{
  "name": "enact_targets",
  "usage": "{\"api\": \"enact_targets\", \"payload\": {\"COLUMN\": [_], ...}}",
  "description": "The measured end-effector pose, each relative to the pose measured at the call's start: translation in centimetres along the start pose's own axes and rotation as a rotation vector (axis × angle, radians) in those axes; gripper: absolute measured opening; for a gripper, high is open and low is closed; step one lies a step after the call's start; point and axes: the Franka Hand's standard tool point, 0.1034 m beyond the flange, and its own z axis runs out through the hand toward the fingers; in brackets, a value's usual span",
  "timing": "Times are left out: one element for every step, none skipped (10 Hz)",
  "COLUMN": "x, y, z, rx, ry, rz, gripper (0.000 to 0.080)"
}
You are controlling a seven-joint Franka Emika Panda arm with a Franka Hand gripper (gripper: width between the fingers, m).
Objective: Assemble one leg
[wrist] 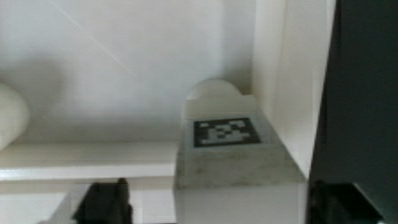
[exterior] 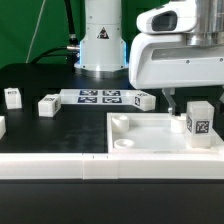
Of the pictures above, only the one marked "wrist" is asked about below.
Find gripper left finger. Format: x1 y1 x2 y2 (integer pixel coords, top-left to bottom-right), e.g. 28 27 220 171
72 178 133 224

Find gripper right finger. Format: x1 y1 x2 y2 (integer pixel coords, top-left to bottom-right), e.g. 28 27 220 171
307 181 385 224

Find white table leg with tag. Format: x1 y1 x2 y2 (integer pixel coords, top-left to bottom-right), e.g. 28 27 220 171
174 79 305 224

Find white square table top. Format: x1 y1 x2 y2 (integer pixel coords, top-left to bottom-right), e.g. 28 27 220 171
0 0 335 224

